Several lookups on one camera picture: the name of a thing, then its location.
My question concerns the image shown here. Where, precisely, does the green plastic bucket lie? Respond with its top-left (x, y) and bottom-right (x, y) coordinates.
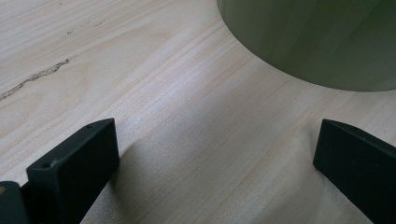
top-left (217, 0), bottom-right (396, 93)

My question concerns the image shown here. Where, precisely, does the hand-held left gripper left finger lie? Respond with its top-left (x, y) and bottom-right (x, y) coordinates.
top-left (26, 118), bottom-right (121, 224)

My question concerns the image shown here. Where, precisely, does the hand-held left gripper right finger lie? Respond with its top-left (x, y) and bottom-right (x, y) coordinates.
top-left (312, 119), bottom-right (396, 224)

